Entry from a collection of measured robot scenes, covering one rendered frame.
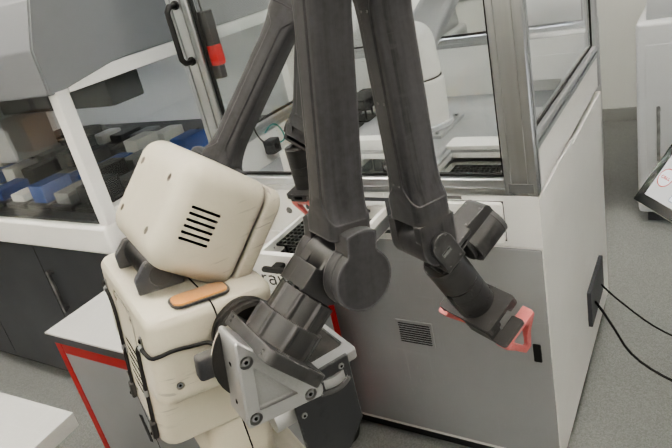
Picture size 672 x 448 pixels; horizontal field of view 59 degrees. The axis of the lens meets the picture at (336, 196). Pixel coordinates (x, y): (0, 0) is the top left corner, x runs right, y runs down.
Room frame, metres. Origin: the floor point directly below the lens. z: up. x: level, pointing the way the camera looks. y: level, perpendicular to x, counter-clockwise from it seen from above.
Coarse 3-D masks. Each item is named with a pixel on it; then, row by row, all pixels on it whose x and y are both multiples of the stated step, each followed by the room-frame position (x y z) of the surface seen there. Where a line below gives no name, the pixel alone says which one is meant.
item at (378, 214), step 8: (368, 208) 1.58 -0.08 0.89; (376, 208) 1.56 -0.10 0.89; (384, 208) 1.53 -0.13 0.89; (376, 216) 1.49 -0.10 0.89; (384, 216) 1.52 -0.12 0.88; (296, 224) 1.58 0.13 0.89; (376, 224) 1.48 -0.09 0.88; (384, 224) 1.51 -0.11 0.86; (280, 232) 1.53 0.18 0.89; (288, 232) 1.54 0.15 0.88; (376, 232) 1.46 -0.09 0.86; (384, 232) 1.50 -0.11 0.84; (272, 240) 1.49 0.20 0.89; (264, 248) 1.45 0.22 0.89; (272, 248) 1.48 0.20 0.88; (280, 248) 1.50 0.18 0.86
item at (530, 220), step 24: (600, 96) 2.06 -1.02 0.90; (600, 120) 2.04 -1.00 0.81; (576, 144) 1.67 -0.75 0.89; (576, 168) 1.65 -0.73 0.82; (552, 192) 1.39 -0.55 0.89; (288, 216) 1.73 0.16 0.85; (504, 216) 1.33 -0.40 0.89; (528, 216) 1.30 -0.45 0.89; (552, 216) 1.38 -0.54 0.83; (528, 240) 1.30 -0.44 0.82
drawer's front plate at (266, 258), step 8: (264, 256) 1.35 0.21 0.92; (272, 256) 1.34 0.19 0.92; (280, 256) 1.32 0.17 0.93; (288, 256) 1.31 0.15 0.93; (256, 264) 1.37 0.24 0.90; (264, 264) 1.36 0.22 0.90; (272, 264) 1.34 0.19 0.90; (264, 272) 1.36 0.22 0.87; (272, 280) 1.35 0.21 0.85; (272, 288) 1.35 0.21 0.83
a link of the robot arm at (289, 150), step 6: (288, 150) 1.36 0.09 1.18; (294, 150) 1.35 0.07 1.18; (300, 150) 1.35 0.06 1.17; (288, 156) 1.36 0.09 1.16; (294, 156) 1.35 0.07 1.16; (300, 156) 1.35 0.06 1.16; (288, 162) 1.37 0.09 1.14; (294, 162) 1.35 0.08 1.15; (300, 162) 1.35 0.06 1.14; (306, 162) 1.35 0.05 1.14; (294, 168) 1.35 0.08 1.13; (300, 168) 1.35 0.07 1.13
